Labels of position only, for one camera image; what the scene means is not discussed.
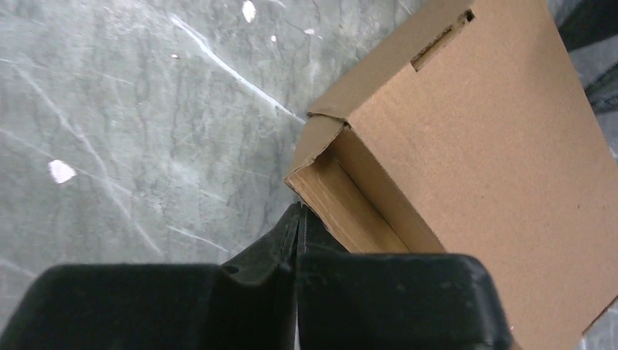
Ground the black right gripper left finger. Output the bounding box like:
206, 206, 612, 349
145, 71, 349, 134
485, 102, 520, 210
1, 203, 302, 349

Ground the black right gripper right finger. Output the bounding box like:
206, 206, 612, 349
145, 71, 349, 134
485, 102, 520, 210
296, 207, 513, 349

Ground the brown cardboard box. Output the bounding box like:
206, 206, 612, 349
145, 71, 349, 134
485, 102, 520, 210
285, 1, 617, 349

